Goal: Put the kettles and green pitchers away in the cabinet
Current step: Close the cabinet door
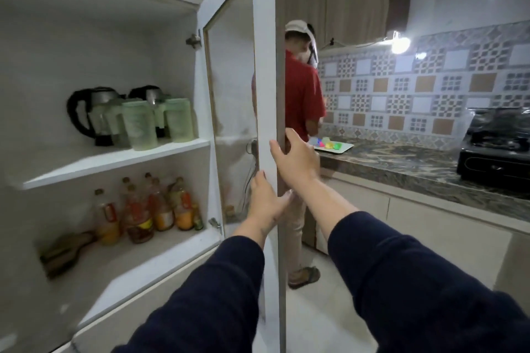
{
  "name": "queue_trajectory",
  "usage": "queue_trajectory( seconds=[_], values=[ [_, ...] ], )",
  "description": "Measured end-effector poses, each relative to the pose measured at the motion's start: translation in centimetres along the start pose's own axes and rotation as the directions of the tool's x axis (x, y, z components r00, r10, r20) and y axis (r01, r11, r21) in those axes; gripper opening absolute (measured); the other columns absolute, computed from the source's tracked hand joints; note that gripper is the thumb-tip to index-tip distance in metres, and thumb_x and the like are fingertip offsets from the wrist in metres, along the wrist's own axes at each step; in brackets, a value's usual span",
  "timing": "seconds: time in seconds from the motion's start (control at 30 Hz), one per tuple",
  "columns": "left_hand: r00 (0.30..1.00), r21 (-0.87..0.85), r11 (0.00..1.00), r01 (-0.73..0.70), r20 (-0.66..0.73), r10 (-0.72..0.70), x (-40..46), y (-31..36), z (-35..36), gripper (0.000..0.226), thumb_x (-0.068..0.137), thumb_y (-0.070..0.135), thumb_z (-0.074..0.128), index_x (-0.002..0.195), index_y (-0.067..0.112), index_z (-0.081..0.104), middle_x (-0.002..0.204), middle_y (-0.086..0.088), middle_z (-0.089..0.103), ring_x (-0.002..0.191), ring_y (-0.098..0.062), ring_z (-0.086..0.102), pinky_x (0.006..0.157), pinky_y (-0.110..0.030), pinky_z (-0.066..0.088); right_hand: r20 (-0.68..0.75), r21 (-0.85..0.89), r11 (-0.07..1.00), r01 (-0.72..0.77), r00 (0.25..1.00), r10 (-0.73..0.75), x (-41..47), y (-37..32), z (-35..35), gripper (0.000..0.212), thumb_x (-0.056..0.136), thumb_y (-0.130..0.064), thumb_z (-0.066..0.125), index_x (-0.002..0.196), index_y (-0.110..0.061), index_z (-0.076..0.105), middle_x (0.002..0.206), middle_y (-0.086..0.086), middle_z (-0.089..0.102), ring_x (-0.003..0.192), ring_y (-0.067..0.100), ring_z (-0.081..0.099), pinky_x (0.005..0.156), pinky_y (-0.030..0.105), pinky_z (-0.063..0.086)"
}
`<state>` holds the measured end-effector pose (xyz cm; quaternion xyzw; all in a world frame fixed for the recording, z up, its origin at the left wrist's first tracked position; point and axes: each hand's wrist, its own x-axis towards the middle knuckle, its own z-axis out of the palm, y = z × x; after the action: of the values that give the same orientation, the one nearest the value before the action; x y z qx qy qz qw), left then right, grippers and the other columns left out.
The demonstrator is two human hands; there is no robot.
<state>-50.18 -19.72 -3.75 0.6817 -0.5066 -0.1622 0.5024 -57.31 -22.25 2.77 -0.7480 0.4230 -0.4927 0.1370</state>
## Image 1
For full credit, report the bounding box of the group of sauce bottles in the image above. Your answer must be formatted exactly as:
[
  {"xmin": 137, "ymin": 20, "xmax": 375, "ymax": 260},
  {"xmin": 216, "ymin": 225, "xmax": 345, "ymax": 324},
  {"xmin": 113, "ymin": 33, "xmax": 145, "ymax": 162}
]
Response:
[{"xmin": 93, "ymin": 173, "xmax": 205, "ymax": 246}]

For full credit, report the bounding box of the steel kettle with black handle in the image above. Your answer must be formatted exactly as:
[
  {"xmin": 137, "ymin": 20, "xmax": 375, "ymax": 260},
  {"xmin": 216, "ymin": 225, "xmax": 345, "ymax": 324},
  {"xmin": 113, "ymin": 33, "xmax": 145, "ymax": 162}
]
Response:
[
  {"xmin": 66, "ymin": 87, "xmax": 125, "ymax": 147},
  {"xmin": 128, "ymin": 85, "xmax": 171, "ymax": 138}
]

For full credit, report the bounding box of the person's right forearm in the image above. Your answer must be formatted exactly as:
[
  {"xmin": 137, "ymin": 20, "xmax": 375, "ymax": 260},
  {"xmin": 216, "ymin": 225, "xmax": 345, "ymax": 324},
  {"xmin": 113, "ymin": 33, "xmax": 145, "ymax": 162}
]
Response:
[{"xmin": 289, "ymin": 179, "xmax": 530, "ymax": 353}]

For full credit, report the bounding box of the grey wooden cabinet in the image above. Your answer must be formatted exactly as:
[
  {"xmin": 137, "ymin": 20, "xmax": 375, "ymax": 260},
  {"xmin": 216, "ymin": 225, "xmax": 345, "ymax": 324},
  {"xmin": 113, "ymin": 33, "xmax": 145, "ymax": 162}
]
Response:
[{"xmin": 0, "ymin": 0, "xmax": 226, "ymax": 353}]

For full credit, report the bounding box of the white drawer front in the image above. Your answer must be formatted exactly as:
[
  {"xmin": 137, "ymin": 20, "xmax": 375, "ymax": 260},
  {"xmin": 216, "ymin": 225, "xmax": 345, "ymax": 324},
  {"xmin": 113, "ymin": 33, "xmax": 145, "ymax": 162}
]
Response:
[{"xmin": 70, "ymin": 247, "xmax": 220, "ymax": 353}]

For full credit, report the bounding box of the glowing light bulb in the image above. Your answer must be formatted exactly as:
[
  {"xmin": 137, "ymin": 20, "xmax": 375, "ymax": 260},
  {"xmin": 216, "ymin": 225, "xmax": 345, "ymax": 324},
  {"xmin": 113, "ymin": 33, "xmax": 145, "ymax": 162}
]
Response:
[{"xmin": 390, "ymin": 30, "xmax": 411, "ymax": 55}]

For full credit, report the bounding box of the marble kitchen counter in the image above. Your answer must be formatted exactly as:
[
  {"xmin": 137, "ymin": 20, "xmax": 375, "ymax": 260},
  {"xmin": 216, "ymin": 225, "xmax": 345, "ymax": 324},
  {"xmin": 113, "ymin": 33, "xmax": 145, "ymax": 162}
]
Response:
[{"xmin": 302, "ymin": 135, "xmax": 530, "ymax": 316}]

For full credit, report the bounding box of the black gas stove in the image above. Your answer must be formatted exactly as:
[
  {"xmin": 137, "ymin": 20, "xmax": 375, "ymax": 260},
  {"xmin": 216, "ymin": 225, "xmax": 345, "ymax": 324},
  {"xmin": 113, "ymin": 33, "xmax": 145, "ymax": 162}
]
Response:
[{"xmin": 457, "ymin": 108, "xmax": 530, "ymax": 194}]

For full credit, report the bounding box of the person's right hand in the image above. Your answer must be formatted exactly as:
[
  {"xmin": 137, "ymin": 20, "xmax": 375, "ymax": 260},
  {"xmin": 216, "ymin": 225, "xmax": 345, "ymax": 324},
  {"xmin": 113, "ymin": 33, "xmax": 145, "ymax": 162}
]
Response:
[{"xmin": 269, "ymin": 128, "xmax": 322, "ymax": 196}]

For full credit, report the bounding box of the white tray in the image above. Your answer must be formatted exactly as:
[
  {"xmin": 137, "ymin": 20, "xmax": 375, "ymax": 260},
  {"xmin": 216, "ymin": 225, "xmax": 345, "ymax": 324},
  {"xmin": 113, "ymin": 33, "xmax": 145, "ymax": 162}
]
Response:
[{"xmin": 308, "ymin": 136, "xmax": 355, "ymax": 154}]

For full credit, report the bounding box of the grey glass cabinet door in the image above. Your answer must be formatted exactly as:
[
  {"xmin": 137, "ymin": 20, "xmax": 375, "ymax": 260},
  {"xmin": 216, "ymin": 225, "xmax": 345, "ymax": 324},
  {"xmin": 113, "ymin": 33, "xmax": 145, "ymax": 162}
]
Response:
[{"xmin": 197, "ymin": 0, "xmax": 287, "ymax": 353}]

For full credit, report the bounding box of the person's left forearm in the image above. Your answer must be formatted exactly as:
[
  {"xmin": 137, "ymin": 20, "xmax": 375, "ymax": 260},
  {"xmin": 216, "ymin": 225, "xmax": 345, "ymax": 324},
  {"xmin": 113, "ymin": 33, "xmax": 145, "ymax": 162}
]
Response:
[{"xmin": 112, "ymin": 222, "xmax": 272, "ymax": 353}]

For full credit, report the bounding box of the person's left hand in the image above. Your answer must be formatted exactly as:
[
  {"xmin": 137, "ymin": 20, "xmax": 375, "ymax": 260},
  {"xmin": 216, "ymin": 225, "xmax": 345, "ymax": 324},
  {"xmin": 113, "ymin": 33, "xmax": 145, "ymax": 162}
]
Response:
[{"xmin": 239, "ymin": 171, "xmax": 295, "ymax": 238}]

